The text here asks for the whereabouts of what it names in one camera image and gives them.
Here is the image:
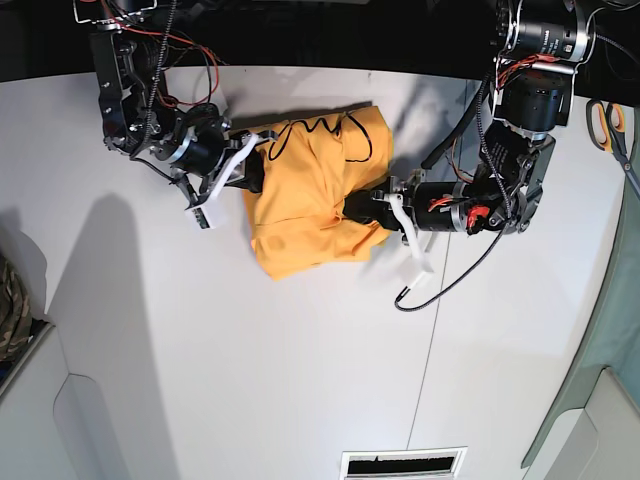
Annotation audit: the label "camera braided cable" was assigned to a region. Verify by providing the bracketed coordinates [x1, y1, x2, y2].
[393, 74, 516, 314]

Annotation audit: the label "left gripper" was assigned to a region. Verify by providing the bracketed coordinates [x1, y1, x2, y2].
[342, 176, 468, 233]

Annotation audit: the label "orange handled scissors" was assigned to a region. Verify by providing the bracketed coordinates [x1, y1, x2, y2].
[585, 99, 639, 197]

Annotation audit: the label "camouflage cloth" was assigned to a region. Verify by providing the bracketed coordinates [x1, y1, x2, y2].
[1, 256, 33, 362]

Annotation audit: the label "yellow orange t-shirt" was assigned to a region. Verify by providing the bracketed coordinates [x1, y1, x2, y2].
[244, 106, 393, 280]

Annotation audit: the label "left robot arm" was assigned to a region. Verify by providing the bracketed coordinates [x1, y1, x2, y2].
[343, 1, 596, 235]

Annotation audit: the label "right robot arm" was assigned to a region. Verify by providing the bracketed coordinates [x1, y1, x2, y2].
[73, 1, 265, 202]

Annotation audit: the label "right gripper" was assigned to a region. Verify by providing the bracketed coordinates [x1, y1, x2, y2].
[167, 103, 278, 194]

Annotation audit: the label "white floor vent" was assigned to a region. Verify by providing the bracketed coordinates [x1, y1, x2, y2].
[340, 447, 468, 480]

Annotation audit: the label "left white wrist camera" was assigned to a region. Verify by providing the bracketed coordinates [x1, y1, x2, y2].
[382, 193, 434, 290]

